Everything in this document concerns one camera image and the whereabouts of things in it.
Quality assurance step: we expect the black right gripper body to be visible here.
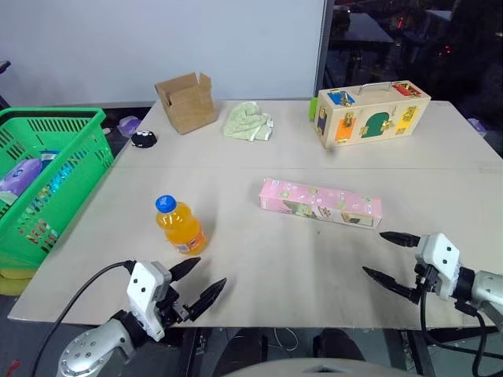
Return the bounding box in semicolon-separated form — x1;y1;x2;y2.
408;262;442;305

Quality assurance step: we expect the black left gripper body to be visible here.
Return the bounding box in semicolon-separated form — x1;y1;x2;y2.
153;284;193;328

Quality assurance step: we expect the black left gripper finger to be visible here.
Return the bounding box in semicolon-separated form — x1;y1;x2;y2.
187;277;228;322
169;256;202;282

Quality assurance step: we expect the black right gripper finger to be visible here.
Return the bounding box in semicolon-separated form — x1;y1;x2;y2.
362;266;420;305
379;231;422;248

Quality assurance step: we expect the green plastic basket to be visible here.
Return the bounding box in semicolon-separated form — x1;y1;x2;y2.
0;106;115;270

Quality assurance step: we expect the orange juice bottle blue cap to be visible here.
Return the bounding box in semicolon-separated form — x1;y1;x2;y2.
155;195;207;255

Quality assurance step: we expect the long pink printed box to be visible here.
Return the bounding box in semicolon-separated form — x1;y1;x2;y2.
258;178;384;230

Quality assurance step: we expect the grey rounded robot body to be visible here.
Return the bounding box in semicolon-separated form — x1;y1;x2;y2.
222;356;402;377

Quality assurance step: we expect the wooden lock busy box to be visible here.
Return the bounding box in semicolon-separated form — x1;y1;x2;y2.
308;81;432;149

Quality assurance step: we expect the small black plush toy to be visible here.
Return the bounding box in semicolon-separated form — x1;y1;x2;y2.
130;130;158;149

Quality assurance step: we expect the small purple packet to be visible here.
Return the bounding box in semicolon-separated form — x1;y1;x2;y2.
117;115;141;137

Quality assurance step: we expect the light green crumpled cloth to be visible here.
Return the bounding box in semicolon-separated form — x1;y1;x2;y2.
222;101;275;141

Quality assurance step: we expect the blue shiny snack packet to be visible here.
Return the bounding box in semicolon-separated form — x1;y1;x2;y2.
31;148;86;213

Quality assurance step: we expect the open brown cardboard box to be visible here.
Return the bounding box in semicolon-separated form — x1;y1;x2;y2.
153;71;218;135

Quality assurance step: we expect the purple snack bag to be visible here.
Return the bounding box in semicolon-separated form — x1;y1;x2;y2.
0;157;44;205

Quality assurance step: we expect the white partition panel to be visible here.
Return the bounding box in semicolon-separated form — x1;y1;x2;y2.
0;0;329;108

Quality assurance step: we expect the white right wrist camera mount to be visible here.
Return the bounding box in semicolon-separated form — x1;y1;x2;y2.
414;232;461;301

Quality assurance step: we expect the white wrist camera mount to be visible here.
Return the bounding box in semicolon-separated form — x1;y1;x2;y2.
126;260;173;342
414;232;461;301

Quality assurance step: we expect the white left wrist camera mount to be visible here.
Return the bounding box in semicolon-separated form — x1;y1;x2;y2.
126;260;173;342

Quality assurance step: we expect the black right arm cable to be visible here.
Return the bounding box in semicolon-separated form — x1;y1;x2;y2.
419;288;488;377

